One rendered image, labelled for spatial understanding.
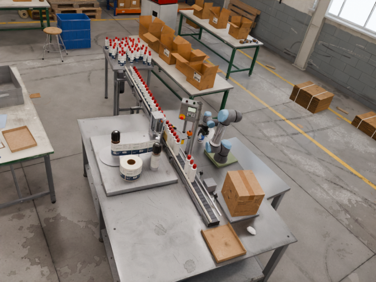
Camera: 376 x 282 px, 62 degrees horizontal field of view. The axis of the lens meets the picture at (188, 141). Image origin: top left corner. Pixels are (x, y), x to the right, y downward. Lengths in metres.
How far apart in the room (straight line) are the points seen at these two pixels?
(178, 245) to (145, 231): 0.29
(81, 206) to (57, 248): 0.56
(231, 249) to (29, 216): 2.26
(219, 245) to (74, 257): 1.54
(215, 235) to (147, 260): 0.60
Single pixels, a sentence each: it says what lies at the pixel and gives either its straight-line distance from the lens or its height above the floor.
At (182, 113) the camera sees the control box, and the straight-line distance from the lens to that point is 3.01.
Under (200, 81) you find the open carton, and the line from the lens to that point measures 4.64.
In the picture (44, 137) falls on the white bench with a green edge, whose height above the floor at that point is 0.80.
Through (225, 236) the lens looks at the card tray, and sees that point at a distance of 2.74.
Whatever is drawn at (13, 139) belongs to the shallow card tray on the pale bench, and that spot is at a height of 0.80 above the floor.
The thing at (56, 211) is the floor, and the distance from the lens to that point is 3.90.
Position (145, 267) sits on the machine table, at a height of 0.83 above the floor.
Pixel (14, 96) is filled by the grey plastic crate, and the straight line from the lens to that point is 4.06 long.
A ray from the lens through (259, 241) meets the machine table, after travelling 2.82.
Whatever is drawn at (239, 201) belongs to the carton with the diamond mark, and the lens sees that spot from 2.72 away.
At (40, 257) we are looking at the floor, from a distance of 3.59.
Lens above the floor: 2.98
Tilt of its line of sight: 37 degrees down
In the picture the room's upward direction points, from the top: 11 degrees clockwise
